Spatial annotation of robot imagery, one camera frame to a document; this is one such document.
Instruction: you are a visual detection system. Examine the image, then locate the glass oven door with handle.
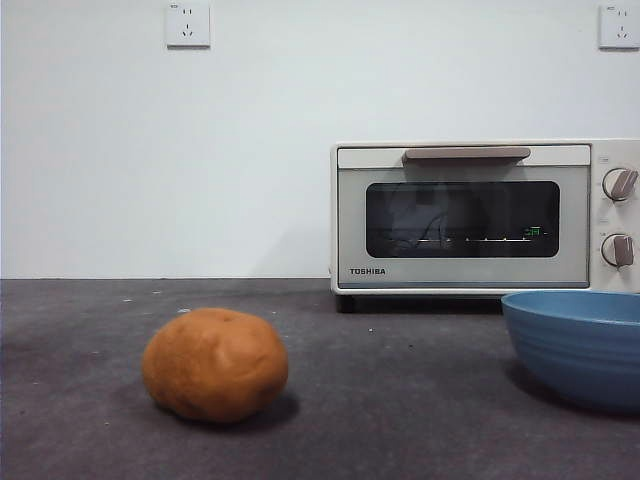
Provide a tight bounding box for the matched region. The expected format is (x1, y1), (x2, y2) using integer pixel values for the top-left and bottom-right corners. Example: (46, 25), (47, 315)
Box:
(337, 144), (592, 290)

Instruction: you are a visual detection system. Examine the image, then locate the brown potato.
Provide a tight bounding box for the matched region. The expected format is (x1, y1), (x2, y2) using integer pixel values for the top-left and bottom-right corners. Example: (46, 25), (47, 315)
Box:
(141, 307), (290, 425)

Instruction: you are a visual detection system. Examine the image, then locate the blue ribbed bowl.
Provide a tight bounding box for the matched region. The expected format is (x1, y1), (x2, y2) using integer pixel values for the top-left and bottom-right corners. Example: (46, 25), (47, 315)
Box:
(501, 289), (640, 415)

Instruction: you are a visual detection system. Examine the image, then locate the white toaster oven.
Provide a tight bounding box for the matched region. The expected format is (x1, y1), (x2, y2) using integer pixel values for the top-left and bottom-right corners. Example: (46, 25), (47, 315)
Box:
(329, 138), (640, 314)

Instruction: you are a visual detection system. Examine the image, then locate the beige oven knob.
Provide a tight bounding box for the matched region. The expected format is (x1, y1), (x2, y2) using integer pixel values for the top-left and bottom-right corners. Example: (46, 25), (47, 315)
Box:
(601, 167), (640, 204)
(599, 232), (635, 269)

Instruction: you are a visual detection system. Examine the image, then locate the white wall socket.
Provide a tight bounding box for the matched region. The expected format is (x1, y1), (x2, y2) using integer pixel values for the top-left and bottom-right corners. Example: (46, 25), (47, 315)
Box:
(598, 3), (640, 51)
(166, 0), (212, 50)

